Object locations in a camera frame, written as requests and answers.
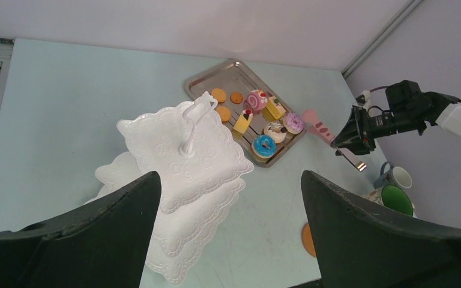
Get purple sprinkled donut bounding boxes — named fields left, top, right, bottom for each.
left=282, top=112, right=305, bottom=134

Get white grey mug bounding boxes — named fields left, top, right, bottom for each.
left=373, top=161, right=413, bottom=189

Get pink swiss roll cake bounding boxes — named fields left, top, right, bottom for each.
left=243, top=89, right=268, bottom=114

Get yellow cake slice with cherry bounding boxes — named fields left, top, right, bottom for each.
left=233, top=109, right=253, bottom=134

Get orange cookie rear left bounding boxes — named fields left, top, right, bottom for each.
left=211, top=88, right=227, bottom=103

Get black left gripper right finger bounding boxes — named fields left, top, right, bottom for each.
left=301, top=170, right=461, bottom=287

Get brown cookie rear right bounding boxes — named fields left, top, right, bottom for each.
left=229, top=92, right=244, bottom=104

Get yellow cake slice with fruit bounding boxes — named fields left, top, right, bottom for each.
left=266, top=96, right=286, bottom=120

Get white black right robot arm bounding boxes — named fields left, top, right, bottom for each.
left=330, top=80, right=461, bottom=155

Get orange cookie front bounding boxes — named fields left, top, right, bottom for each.
left=215, top=106, right=232, bottom=123

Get green interior floral mug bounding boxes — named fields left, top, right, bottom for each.
left=365, top=185, right=414, bottom=217

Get white three-tier dessert stand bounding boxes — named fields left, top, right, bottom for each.
left=95, top=92, right=254, bottom=285

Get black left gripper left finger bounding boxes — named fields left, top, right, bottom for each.
left=0, top=172, right=161, bottom=287

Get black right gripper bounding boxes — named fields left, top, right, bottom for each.
left=330, top=80, right=426, bottom=155

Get pink-tipped metal tongs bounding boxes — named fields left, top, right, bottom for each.
left=301, top=109, right=367, bottom=172

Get orange cookie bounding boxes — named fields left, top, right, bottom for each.
left=211, top=88, right=227, bottom=103
left=215, top=106, right=232, bottom=123

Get light brown coaster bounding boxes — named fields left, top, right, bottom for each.
left=301, top=223, right=316, bottom=257

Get blue frosted donut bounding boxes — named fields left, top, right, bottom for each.
left=252, top=134, right=277, bottom=159

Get white chocolate donut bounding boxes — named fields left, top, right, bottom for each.
left=263, top=121, right=288, bottom=144

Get stainless steel tray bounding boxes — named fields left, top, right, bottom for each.
left=184, top=59, right=307, bottom=168

